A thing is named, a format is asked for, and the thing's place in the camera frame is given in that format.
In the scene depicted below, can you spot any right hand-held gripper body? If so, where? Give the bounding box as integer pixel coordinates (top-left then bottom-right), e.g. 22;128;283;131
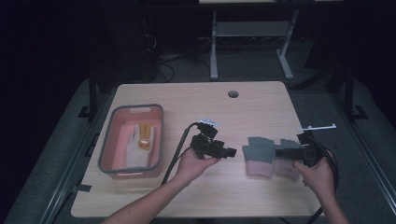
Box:
296;122;338;168

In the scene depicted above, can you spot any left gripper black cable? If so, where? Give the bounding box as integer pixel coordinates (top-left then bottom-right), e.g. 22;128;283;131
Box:
160;121;200;187

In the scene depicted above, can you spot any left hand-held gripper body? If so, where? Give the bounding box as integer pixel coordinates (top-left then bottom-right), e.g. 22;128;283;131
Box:
190;118;226;161

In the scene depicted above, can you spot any person's right hand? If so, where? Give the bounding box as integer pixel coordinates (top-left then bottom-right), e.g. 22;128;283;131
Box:
292;159;336;197

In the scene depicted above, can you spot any white metal desk frame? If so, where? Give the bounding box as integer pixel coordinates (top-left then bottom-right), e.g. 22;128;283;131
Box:
209;9;300;81

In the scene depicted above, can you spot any person's left hand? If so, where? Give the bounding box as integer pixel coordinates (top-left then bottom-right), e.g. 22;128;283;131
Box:
174;148;222;189

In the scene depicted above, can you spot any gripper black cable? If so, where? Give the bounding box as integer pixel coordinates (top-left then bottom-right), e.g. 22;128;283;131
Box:
160;121;200;187
303;132;341;224

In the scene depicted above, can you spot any black metal stand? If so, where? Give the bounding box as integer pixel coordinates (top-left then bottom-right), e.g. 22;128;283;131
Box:
343;63;369;121
78;70;98;119

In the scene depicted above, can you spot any pink basket with grey rim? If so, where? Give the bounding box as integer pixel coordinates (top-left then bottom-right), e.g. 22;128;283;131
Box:
97;103;165;180

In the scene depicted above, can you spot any aluminium frame rail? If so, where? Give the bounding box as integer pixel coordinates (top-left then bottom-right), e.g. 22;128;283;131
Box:
329;92;396;208
38;92;108;224

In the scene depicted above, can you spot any tangle of floor cables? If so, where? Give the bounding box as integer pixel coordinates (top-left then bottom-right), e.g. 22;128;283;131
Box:
142;32;208;84

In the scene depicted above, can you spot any green glove with pink cuff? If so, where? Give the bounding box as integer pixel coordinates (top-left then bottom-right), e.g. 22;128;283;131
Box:
273;138;303;181
241;135;276;179

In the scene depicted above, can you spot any beige glove with bear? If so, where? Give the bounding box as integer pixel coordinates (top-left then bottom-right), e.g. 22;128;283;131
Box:
136;123;157;168

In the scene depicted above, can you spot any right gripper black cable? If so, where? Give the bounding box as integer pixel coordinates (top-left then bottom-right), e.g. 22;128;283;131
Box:
303;132;341;224

